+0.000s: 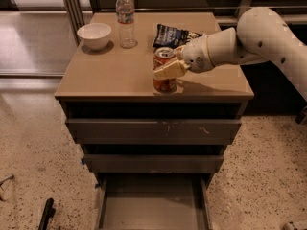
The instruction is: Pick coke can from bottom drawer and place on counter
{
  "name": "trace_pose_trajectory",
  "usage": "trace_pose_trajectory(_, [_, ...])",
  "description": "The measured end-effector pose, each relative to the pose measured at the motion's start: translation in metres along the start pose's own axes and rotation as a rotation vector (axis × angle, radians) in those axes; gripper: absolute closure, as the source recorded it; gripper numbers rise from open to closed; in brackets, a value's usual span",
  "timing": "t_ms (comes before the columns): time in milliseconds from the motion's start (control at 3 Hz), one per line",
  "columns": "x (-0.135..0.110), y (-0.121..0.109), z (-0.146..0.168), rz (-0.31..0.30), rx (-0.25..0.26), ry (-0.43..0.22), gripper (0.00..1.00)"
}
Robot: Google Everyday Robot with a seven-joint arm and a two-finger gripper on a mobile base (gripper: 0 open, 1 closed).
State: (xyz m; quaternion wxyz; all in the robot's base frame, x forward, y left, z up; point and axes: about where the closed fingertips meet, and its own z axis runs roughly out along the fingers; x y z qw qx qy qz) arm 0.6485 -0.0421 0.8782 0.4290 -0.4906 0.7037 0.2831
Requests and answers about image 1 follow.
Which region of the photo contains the grey drawer cabinet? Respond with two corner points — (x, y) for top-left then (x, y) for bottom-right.
(54, 11), (255, 230)

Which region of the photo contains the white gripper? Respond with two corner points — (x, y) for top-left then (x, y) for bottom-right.
(153, 35), (214, 81)

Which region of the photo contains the grey open bottom drawer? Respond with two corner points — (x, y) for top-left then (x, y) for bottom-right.
(95, 174), (213, 230)

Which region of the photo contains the red coke can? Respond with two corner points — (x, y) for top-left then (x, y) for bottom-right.
(153, 47), (176, 92)

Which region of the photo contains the dark blue chip bag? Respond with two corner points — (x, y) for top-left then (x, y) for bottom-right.
(153, 24), (201, 49)

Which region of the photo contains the grey middle drawer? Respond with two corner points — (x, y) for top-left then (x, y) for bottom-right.
(84, 154), (224, 173)

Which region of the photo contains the grey top drawer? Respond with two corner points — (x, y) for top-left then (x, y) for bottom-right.
(66, 119), (241, 145)

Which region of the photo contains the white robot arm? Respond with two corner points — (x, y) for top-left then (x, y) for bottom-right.
(153, 7), (307, 99)

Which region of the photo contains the metal window frame post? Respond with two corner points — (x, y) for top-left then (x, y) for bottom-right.
(63, 0), (84, 45)

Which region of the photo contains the black object on floor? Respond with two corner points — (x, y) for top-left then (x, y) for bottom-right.
(38, 198), (56, 230)

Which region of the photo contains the clear plastic water bottle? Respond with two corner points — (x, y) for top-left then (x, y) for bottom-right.
(116, 0), (136, 49)

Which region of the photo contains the white ceramic bowl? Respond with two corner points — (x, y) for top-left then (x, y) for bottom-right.
(77, 23), (111, 51)

